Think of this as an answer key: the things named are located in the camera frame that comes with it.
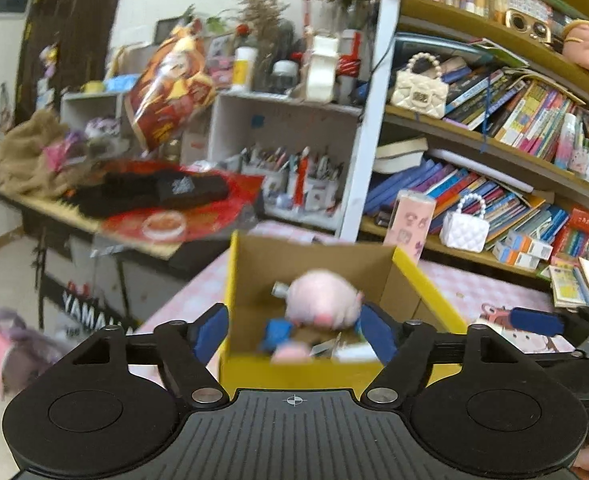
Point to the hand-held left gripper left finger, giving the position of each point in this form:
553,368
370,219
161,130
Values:
212,332

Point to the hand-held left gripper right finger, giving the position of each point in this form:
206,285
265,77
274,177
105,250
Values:
377,332

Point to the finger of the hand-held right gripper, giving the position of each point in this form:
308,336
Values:
534,321

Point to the pink plush toy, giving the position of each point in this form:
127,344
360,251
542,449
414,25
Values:
324,300

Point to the blue plastic toy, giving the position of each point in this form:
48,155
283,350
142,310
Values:
277,334

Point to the small pink plush ball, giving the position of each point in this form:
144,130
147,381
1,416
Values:
289,353

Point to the yellow cardboard box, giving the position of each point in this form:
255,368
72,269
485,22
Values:
299,375

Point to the stack of workbooks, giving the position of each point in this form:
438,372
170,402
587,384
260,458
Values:
579,282

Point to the orange and blue box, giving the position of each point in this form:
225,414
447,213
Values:
529,245
512,256

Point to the red boxed dictionary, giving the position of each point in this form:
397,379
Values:
579,225

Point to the pink cylinder holder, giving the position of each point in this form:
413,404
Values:
412,225

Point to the white quilted handbag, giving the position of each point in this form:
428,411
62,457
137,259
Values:
464,230

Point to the red plastic bag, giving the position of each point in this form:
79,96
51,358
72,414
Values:
224,205

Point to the black digital piano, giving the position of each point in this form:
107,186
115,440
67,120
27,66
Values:
94,280

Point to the row of colourful books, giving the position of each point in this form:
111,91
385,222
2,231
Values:
474,185

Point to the black cloth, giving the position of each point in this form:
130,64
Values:
149,192

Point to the white rolled paper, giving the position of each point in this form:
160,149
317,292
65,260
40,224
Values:
479,170

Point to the cups of pens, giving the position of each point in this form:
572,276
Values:
299,175

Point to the thick lying books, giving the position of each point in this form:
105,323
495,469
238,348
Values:
399,152

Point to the purple plush toy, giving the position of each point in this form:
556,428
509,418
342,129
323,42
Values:
29,350

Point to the row of slim books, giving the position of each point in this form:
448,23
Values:
524,110

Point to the wooden bookshelf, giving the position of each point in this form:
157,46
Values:
374,110

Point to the white shelf unit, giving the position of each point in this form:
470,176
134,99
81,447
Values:
284,120

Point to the cream quilted handbag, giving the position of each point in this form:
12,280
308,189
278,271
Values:
419,92

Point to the red snack bag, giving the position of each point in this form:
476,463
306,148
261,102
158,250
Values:
172,90

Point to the brown fuzzy blanket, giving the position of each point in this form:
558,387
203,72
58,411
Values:
29,155

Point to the white jar yellow label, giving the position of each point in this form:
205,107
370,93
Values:
243,70

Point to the glass jar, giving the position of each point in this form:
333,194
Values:
284,77

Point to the pink face toy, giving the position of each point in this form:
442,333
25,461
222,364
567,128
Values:
587,47

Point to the gold speaker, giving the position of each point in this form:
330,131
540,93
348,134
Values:
527,25

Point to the dried flower bouquet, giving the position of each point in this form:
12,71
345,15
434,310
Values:
262,15

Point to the dark door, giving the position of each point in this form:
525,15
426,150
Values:
69,35

